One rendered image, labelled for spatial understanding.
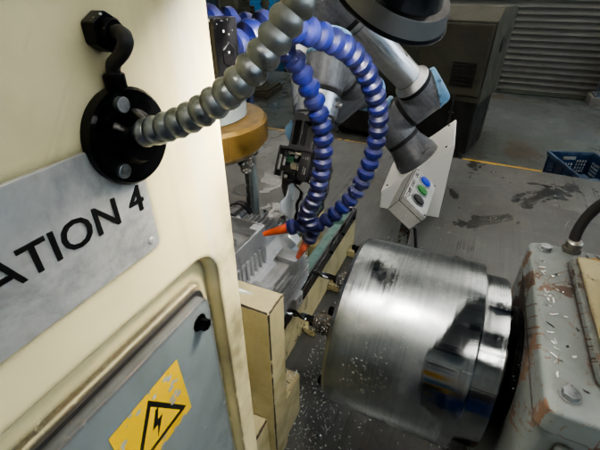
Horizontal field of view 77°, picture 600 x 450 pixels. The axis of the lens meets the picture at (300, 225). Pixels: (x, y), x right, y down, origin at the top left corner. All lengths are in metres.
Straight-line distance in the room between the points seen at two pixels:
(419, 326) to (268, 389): 0.23
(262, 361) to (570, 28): 7.09
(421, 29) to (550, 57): 7.17
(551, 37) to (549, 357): 6.99
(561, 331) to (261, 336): 0.33
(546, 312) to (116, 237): 0.45
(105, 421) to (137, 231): 0.10
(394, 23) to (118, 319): 0.20
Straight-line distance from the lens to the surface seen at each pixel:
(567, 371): 0.46
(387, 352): 0.47
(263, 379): 0.56
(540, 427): 0.45
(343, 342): 0.48
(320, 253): 0.93
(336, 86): 0.68
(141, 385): 0.24
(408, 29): 0.22
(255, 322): 0.48
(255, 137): 0.45
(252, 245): 0.59
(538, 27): 7.31
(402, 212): 0.87
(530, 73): 7.40
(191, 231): 0.23
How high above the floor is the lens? 1.47
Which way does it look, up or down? 32 degrees down
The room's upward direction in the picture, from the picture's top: straight up
